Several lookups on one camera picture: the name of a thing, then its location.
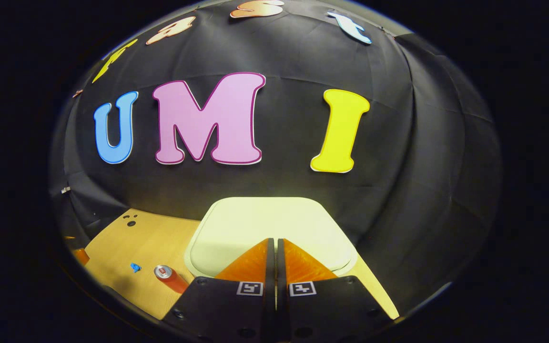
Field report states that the pale green garbage bin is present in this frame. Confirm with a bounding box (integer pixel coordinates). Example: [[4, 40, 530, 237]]
[[184, 197, 358, 279]]

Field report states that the red pop can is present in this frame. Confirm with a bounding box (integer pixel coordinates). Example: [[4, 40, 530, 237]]
[[154, 265, 190, 293]]

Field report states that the wooden desktop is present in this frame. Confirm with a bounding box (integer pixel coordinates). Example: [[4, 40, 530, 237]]
[[65, 208, 401, 329]]

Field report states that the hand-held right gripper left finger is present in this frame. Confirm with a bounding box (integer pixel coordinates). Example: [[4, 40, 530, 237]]
[[163, 238, 276, 341]]

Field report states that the black backdrop cloth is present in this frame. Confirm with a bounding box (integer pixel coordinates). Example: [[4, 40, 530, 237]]
[[48, 0, 503, 315]]

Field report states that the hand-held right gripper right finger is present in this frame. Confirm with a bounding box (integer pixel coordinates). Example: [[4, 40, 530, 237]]
[[277, 238, 399, 343]]

